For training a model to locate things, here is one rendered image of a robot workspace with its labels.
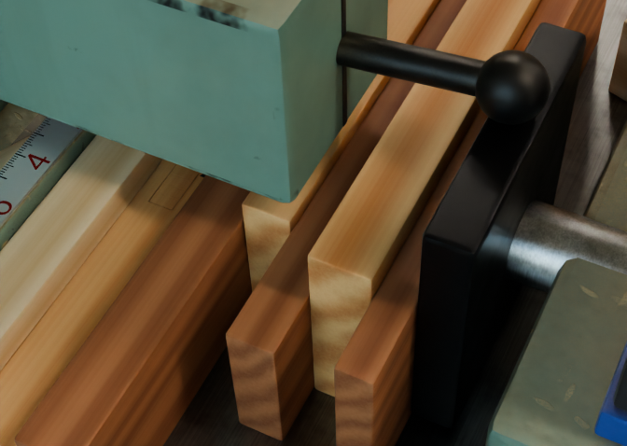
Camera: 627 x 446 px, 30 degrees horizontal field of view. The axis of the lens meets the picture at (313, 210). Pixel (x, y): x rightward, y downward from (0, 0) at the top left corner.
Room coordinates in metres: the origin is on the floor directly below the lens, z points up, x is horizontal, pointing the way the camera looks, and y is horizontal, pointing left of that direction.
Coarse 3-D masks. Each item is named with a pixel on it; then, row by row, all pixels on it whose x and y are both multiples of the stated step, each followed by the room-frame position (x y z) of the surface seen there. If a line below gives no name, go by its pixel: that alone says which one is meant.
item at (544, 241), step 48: (528, 48) 0.25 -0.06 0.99; (576, 48) 0.25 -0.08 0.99; (480, 144) 0.21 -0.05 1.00; (528, 144) 0.21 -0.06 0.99; (480, 192) 0.19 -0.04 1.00; (528, 192) 0.22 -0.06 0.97; (432, 240) 0.18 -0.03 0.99; (480, 240) 0.18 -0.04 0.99; (528, 240) 0.21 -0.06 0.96; (576, 240) 0.20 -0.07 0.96; (624, 240) 0.20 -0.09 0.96; (432, 288) 0.18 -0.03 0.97; (480, 288) 0.18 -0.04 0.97; (432, 336) 0.18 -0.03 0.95; (480, 336) 0.19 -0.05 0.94; (432, 384) 0.18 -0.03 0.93
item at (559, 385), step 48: (624, 144) 0.24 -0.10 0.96; (624, 192) 0.22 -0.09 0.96; (576, 288) 0.19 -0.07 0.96; (624, 288) 0.19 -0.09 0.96; (576, 336) 0.17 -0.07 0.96; (624, 336) 0.17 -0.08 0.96; (528, 384) 0.16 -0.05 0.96; (576, 384) 0.16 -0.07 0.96; (528, 432) 0.14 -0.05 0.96; (576, 432) 0.14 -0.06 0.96
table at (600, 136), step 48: (624, 0) 0.38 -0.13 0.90; (576, 96) 0.32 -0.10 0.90; (576, 144) 0.30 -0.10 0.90; (576, 192) 0.27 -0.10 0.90; (528, 288) 0.23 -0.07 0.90; (528, 336) 0.21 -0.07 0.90; (480, 384) 0.19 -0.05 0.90; (192, 432) 0.18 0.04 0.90; (240, 432) 0.18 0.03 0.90; (288, 432) 0.18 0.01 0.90; (432, 432) 0.18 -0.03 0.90; (480, 432) 0.18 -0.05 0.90
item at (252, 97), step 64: (0, 0) 0.26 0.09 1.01; (64, 0) 0.25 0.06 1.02; (128, 0) 0.24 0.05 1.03; (192, 0) 0.23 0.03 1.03; (256, 0) 0.23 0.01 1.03; (320, 0) 0.23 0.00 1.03; (384, 0) 0.27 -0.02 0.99; (0, 64) 0.26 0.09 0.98; (64, 64) 0.25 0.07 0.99; (128, 64) 0.24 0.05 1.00; (192, 64) 0.23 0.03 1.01; (256, 64) 0.22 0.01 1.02; (320, 64) 0.23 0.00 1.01; (128, 128) 0.24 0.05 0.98; (192, 128) 0.23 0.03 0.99; (256, 128) 0.22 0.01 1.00; (320, 128) 0.23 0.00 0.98; (256, 192) 0.22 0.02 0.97
